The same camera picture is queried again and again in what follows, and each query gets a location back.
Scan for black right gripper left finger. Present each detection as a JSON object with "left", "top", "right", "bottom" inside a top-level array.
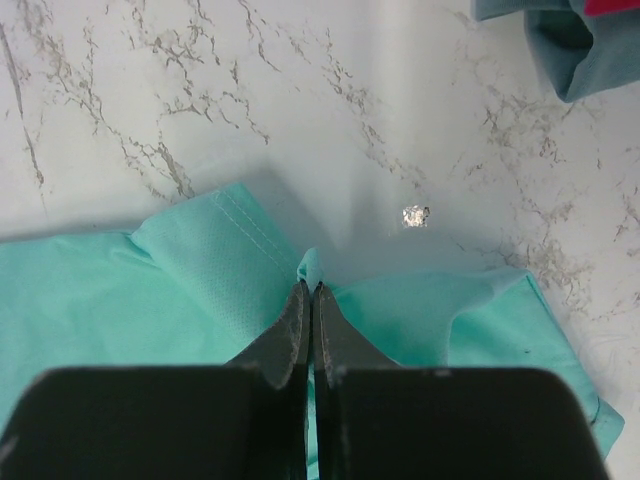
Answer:
[{"left": 1, "top": 282, "right": 311, "bottom": 479}]

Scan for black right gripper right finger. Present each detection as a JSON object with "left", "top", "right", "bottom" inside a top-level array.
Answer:
[{"left": 312, "top": 285, "right": 607, "bottom": 479}]

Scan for teal t-shirt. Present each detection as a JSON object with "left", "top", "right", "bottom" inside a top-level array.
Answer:
[{"left": 1, "top": 184, "right": 624, "bottom": 479}]

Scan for folded grey-blue t-shirt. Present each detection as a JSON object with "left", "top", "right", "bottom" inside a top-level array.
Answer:
[{"left": 473, "top": 1, "right": 639, "bottom": 103}]

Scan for folded red t-shirt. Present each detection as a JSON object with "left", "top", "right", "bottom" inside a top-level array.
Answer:
[{"left": 584, "top": 0, "right": 640, "bottom": 17}]

